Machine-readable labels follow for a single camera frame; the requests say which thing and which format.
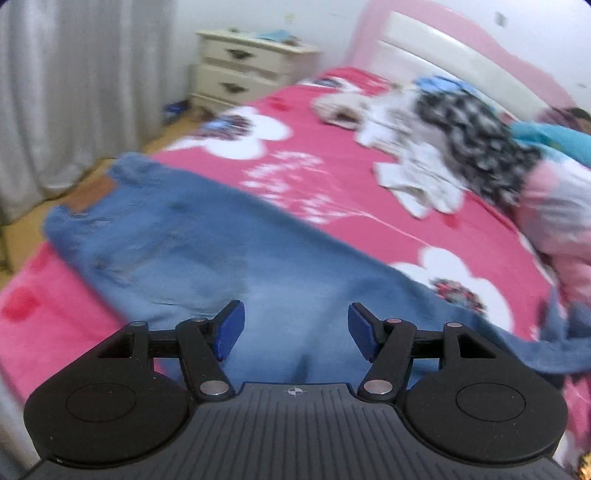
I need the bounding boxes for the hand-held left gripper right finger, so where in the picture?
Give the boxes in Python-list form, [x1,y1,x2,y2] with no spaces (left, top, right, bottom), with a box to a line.
[347,302,522,402]

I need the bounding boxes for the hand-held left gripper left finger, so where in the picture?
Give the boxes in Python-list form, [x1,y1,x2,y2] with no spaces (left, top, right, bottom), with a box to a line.
[69,300,245,402]

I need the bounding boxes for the blue jeans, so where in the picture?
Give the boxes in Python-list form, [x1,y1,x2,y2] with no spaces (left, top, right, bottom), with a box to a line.
[44,152,591,388]

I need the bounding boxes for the pink floral blanket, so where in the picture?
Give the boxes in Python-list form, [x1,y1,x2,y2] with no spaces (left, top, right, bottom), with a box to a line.
[0,67,591,480]

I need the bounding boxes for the black white plaid shirt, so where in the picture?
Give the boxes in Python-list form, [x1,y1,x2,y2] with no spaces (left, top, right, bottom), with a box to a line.
[413,85,541,217]

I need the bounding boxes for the light blue cloth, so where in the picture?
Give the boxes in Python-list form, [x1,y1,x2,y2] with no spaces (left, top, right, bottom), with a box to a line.
[416,76,467,94]

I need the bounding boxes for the cream nightstand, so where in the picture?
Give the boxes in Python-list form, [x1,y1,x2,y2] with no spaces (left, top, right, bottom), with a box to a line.
[189,28,321,114]

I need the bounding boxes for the teal pillow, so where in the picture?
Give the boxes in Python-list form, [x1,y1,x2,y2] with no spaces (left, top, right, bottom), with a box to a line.
[510,120,591,167]

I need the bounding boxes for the grey curtain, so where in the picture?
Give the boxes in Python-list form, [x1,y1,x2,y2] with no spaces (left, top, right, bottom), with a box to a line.
[0,0,195,224]

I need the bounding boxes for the pink bed headboard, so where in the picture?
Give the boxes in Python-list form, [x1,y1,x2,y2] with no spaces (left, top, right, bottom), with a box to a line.
[344,0,578,125]

